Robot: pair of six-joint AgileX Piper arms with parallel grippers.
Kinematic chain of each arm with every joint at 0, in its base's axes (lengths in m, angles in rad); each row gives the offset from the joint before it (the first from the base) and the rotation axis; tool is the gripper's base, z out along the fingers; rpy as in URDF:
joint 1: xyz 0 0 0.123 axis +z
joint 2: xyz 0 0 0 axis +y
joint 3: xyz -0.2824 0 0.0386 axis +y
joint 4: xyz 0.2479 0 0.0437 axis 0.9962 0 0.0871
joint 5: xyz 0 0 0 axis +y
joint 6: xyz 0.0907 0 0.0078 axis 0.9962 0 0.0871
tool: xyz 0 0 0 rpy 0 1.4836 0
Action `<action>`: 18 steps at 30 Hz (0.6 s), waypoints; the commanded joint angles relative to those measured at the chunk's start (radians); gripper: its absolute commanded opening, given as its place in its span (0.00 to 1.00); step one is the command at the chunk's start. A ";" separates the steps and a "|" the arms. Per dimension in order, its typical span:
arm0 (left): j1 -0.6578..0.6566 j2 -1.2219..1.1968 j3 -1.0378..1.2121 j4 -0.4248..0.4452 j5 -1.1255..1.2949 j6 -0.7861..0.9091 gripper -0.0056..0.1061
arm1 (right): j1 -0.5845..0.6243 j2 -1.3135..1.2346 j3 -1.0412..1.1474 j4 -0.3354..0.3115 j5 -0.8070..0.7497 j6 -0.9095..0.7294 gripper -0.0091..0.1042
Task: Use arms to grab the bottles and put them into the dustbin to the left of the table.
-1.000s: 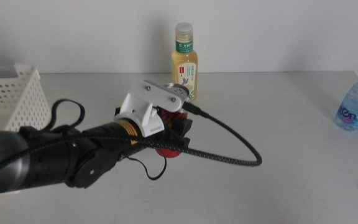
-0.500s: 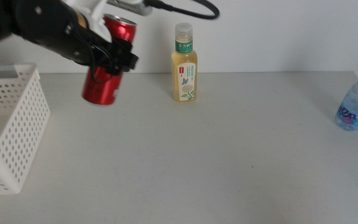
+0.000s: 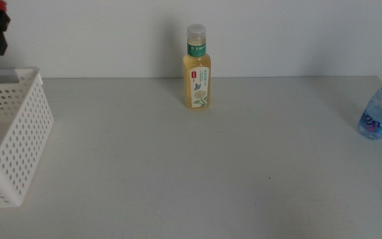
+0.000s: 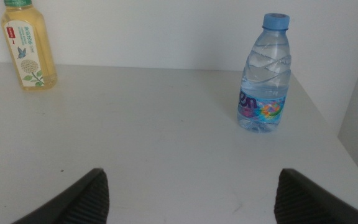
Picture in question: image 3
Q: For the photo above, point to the clear water bottle blue cap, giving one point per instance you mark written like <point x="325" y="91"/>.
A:
<point x="381" y="113"/>

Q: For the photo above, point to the white perforated plastic basket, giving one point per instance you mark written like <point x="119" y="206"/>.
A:
<point x="15" y="139"/>

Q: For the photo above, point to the yellow tea bottle green label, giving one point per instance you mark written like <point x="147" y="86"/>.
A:
<point x="197" y="73"/>

